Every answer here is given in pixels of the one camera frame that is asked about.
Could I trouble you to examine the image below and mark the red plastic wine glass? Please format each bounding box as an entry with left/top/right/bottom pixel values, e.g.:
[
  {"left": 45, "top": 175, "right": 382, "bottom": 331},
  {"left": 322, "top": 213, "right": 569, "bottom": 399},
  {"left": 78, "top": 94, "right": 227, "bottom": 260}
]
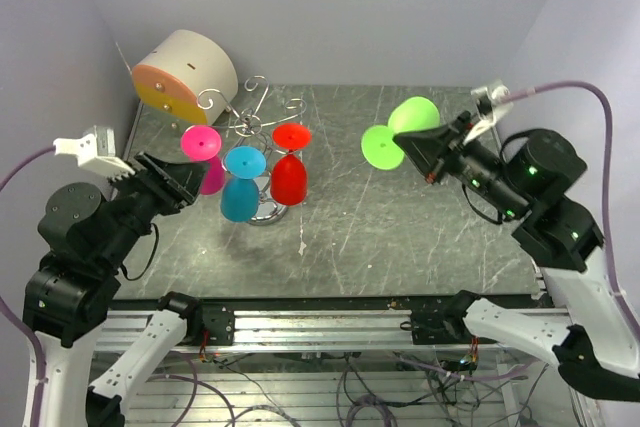
[{"left": 271, "top": 123, "right": 312, "bottom": 206}]

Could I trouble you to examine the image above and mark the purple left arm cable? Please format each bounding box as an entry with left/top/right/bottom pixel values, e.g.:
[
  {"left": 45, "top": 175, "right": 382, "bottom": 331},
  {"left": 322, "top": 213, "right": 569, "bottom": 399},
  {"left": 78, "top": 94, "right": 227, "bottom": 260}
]
[{"left": 0, "top": 145, "right": 56, "bottom": 427}]

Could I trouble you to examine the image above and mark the blue plastic wine glass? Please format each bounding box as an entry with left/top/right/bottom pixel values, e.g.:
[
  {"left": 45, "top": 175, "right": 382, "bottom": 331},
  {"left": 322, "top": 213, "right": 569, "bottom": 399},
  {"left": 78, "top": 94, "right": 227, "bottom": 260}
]
[{"left": 220, "top": 145, "right": 266, "bottom": 222}]

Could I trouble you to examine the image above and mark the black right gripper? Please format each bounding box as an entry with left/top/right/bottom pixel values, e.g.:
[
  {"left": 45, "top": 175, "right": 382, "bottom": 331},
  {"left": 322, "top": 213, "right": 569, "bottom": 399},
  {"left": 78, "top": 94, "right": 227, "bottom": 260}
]
[{"left": 392, "top": 110, "right": 528, "bottom": 218}]

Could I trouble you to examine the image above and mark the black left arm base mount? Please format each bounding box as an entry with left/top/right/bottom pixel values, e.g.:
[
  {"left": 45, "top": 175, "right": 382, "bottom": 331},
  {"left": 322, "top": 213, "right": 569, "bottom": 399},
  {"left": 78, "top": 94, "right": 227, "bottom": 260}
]
[{"left": 202, "top": 303, "right": 236, "bottom": 346}]

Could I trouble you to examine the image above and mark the beige round drawer box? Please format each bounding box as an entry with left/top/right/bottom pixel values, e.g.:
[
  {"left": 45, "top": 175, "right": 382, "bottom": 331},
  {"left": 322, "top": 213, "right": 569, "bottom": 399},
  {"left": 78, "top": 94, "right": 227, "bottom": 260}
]
[{"left": 132, "top": 29, "right": 239, "bottom": 124}]

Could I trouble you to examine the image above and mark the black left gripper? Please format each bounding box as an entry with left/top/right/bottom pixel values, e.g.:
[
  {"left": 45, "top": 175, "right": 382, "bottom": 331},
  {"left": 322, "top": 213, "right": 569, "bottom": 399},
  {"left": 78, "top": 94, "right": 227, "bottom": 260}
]
[{"left": 97, "top": 146, "right": 213, "bottom": 268}]

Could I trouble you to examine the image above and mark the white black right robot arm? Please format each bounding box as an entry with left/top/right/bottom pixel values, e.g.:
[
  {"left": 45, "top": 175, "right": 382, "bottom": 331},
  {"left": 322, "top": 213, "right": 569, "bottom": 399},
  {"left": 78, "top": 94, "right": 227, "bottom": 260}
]
[{"left": 393, "top": 112, "right": 639, "bottom": 402}]

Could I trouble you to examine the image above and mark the aluminium rail frame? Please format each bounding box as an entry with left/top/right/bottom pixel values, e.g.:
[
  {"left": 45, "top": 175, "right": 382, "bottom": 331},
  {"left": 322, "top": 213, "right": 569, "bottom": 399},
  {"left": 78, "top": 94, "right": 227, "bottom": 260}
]
[{"left": 29, "top": 306, "right": 601, "bottom": 427}]

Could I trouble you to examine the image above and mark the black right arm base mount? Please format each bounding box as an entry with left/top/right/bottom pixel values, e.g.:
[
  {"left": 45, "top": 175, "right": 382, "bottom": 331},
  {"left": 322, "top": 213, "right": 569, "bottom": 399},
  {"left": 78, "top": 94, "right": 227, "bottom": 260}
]
[{"left": 399, "top": 310, "right": 472, "bottom": 346}]

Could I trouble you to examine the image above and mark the pink plastic wine glass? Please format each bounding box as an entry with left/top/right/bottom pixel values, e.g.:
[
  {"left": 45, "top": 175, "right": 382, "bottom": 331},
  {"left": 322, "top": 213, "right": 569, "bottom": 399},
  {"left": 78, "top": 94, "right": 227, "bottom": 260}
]
[{"left": 180, "top": 125, "right": 225, "bottom": 195}]

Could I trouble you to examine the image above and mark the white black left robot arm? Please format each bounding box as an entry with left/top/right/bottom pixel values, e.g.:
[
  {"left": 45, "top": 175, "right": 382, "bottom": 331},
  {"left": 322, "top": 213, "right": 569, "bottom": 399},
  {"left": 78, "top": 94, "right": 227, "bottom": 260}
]
[{"left": 22, "top": 153, "right": 208, "bottom": 426}]

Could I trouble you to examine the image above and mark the green plastic wine glass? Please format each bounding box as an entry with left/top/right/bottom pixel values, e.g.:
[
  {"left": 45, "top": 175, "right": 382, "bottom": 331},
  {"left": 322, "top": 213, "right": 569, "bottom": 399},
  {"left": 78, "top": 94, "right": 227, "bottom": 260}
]
[{"left": 361, "top": 96, "right": 440, "bottom": 171}]

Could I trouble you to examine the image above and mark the chrome wire wine glass rack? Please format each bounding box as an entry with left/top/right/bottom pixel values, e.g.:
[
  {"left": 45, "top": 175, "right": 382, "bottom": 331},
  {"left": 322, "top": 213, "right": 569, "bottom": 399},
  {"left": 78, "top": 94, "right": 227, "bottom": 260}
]
[{"left": 196, "top": 75, "right": 307, "bottom": 226}]

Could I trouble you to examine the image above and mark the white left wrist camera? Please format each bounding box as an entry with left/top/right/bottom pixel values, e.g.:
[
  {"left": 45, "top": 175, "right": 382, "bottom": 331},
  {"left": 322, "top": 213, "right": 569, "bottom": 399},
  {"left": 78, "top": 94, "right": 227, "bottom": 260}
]
[{"left": 53, "top": 125, "right": 136, "bottom": 182}]

